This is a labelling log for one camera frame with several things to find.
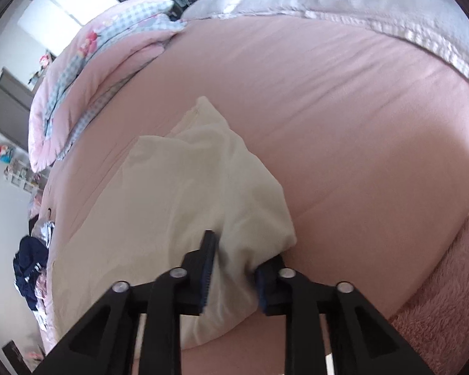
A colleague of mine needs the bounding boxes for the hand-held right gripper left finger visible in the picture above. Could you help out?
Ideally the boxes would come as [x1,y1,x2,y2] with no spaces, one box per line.
[43,230,219,375]

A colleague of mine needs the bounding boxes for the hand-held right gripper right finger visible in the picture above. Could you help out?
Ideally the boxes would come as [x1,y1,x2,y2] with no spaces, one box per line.
[255,256,431,375]

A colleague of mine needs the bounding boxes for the pink and cream shirt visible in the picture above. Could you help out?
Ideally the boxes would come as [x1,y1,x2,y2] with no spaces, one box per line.
[51,96,298,350]

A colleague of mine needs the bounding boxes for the navy striped clothes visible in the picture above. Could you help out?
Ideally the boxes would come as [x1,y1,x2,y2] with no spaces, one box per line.
[13,235,49,311]

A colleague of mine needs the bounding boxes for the pink bed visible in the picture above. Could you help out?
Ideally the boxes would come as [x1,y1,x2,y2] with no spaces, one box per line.
[27,12,469,375]

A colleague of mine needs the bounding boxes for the light printed cloth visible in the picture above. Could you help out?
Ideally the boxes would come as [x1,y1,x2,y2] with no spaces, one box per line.
[37,221,57,247]

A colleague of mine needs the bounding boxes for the white shelf rack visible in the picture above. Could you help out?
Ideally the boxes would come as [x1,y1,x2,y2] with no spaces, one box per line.
[4,160,43,192]

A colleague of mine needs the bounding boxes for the folded pink checked duvet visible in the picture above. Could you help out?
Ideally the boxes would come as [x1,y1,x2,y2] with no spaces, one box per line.
[27,0,188,173]

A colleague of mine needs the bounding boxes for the grey door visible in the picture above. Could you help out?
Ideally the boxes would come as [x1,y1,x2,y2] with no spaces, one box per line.
[0,68,36,151]

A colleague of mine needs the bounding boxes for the white wardrobe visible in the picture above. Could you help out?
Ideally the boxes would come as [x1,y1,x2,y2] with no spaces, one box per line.
[18,0,120,57]

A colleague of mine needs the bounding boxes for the long pale pink pillow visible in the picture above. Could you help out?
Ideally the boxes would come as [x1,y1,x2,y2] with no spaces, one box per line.
[182,0,469,96]

